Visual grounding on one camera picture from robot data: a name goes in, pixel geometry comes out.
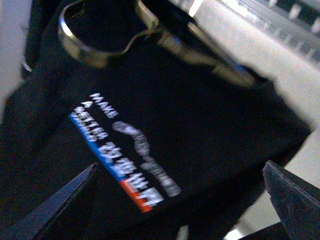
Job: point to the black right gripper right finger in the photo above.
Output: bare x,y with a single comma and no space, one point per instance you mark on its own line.
296,202

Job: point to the black printed t-shirt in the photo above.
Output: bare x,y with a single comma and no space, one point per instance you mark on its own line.
169,144

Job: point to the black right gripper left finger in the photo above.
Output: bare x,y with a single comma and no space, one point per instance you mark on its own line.
50,207

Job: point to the silver metal clothes hanger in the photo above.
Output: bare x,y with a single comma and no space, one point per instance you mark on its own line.
169,27

